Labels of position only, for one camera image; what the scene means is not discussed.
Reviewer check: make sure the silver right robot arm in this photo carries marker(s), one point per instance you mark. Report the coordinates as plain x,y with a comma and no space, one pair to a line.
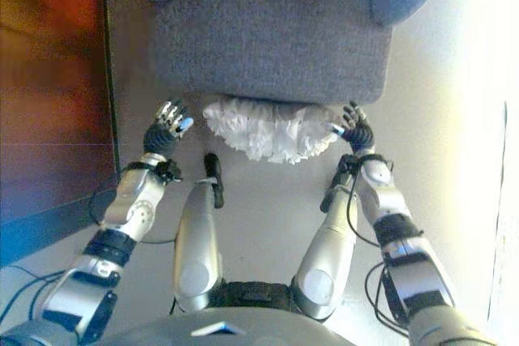
413,265

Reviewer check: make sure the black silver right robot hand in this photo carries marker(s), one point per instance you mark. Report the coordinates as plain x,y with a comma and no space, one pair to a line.
361,135

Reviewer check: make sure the grey fabric armchair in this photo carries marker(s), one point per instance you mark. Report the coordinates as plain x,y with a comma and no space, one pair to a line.
275,30

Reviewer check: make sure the silver robot leg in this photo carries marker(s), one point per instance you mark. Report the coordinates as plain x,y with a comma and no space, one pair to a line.
196,240
330,249

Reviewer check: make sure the grey robot torso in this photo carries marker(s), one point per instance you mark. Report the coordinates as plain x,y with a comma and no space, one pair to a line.
170,330

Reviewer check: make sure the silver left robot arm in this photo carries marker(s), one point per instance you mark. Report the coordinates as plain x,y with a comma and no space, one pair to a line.
134,200

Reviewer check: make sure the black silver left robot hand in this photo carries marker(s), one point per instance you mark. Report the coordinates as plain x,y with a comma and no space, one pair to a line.
160,137

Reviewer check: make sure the white fringed cushion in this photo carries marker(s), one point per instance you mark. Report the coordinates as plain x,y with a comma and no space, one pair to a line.
271,131

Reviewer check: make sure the silver left robot leg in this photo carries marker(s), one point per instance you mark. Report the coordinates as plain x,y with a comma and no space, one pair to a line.
196,240

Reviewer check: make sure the wooden coffee table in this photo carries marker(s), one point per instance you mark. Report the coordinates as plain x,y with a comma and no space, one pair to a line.
52,78

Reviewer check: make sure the silver right robot leg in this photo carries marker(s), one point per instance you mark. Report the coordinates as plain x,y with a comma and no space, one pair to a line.
330,249

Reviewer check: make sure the pale patterned rug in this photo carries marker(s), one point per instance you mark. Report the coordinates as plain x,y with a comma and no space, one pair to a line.
507,240

